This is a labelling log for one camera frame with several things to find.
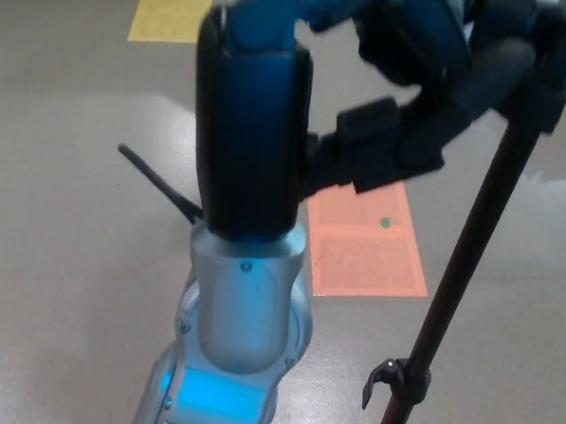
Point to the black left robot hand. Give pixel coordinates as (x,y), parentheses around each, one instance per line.
(249,134)

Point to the black telescopic phone stand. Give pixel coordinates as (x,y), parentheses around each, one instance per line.
(483,203)

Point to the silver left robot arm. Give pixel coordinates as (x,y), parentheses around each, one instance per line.
(239,323)

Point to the yellow paper sheet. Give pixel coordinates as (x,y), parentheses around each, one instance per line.
(165,16)

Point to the small green sticker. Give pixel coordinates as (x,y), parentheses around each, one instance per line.
(384,222)

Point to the orange paper sheet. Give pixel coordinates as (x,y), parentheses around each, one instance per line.
(365,264)

